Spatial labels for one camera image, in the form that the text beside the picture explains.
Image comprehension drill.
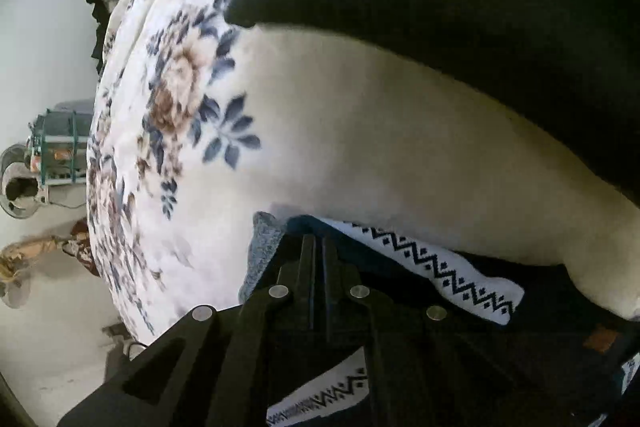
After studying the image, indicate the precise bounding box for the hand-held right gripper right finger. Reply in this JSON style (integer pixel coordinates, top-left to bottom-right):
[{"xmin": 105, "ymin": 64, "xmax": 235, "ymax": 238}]
[{"xmin": 320, "ymin": 237, "xmax": 581, "ymax": 427}]

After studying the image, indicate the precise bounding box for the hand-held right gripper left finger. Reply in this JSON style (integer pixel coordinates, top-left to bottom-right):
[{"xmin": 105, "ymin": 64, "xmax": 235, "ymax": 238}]
[{"xmin": 57, "ymin": 234, "xmax": 321, "ymax": 427}]

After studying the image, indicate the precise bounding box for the black teal patterned sweater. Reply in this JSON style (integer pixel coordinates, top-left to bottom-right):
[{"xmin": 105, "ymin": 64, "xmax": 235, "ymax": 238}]
[{"xmin": 239, "ymin": 211, "xmax": 640, "ymax": 427}]

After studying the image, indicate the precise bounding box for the white floral blanket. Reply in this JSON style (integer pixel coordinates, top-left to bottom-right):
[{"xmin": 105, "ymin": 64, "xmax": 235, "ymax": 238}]
[{"xmin": 86, "ymin": 0, "xmax": 640, "ymax": 343}]

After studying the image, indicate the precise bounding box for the brown patterned cloth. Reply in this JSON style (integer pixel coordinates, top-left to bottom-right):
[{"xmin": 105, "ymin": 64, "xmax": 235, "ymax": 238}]
[{"xmin": 0, "ymin": 218, "xmax": 103, "ymax": 279}]

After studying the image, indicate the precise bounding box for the green metal rack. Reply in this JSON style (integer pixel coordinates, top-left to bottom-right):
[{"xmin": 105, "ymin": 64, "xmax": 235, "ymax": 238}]
[{"xmin": 29, "ymin": 107, "xmax": 95, "ymax": 188}]

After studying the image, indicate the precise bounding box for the grey standing fan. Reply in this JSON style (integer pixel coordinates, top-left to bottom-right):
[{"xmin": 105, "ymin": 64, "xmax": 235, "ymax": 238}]
[{"xmin": 0, "ymin": 144, "xmax": 48, "ymax": 222}]

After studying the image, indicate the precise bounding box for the black hanging garment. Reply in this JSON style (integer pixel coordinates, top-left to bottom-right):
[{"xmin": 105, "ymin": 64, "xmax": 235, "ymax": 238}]
[{"xmin": 86, "ymin": 0, "xmax": 127, "ymax": 75}]

